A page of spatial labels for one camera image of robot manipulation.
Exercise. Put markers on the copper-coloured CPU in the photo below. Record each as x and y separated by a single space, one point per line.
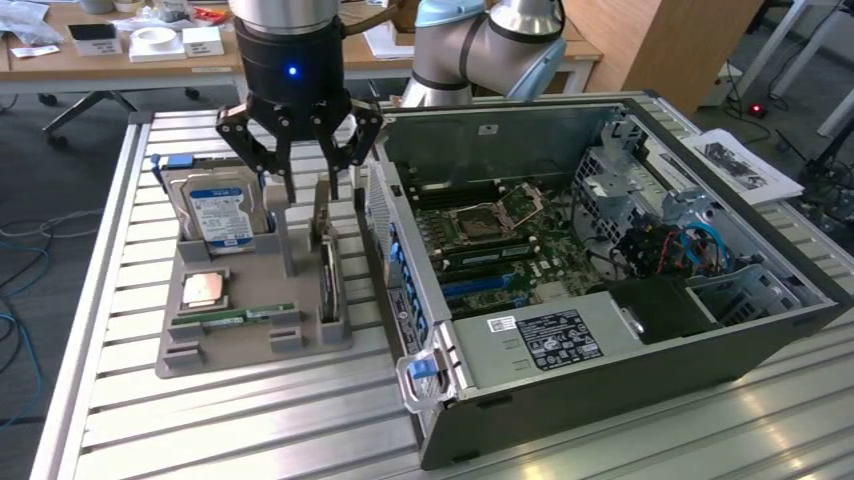
203 290

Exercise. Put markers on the printed paper sheets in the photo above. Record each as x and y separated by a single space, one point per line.
754 170

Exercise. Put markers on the white labelled box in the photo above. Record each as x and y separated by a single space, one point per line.
201 42

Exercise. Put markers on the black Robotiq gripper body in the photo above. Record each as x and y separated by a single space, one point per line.
293 70

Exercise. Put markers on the brown cardboard box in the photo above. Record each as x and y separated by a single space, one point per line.
400 12

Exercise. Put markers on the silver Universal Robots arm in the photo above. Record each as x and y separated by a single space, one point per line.
514 30

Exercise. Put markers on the grey desk leg with casters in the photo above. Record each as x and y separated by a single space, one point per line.
73 112

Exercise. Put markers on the open black PC case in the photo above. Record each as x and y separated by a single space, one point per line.
600 400

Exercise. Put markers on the black plastic air shroud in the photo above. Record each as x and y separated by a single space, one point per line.
660 310

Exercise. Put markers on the device with red light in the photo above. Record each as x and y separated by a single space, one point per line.
756 110

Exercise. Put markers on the long blue expansion slot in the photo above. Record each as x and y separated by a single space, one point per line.
480 285

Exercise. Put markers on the wooden cabinet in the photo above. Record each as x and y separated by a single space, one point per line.
707 60

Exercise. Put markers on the metal disk bay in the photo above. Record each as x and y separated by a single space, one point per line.
747 295

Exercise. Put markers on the clear plastic bag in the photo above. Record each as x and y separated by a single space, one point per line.
27 25

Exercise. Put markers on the grey power supply unit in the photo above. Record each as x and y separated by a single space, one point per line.
494 360

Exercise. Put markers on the red parts packet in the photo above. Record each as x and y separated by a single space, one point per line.
208 16

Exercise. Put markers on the grey plastic parts rack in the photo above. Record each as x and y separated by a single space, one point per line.
267 280

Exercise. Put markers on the green RAM stick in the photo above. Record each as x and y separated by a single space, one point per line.
233 316

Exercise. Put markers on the hard disk with blue carrier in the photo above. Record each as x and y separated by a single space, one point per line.
213 215

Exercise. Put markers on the white and red card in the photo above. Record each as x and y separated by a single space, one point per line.
33 52

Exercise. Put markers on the green motherboard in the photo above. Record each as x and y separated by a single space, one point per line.
554 250

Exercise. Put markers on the metal socket cover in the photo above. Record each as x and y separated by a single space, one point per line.
520 205

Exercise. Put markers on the metal drive cage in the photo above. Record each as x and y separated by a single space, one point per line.
614 195

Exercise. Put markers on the black long expansion slot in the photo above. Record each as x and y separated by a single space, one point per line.
480 272

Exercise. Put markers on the black small desk item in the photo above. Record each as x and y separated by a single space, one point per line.
173 11

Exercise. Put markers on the white tape roll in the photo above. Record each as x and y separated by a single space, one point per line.
152 39

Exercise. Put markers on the white table frame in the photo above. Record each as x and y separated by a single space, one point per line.
767 52

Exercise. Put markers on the RAM stick with white label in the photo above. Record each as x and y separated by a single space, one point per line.
487 255

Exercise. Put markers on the white paper stack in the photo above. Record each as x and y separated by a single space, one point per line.
387 45

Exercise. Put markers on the white flat box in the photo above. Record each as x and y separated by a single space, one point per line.
156 55

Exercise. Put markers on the CPU socket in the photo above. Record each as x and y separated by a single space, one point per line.
480 225

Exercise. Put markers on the wooden desk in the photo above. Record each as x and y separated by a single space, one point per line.
80 67

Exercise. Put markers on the blue case release latch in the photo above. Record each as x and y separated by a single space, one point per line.
420 377

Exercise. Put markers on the blue slot latch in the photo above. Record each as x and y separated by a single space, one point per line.
404 276
422 331
411 296
392 235
416 312
398 256

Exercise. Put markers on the grey mug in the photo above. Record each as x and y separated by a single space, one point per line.
96 6

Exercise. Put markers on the black equipment stand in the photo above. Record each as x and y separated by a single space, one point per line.
827 165

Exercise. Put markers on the white box with black top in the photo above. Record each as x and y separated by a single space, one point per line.
96 42

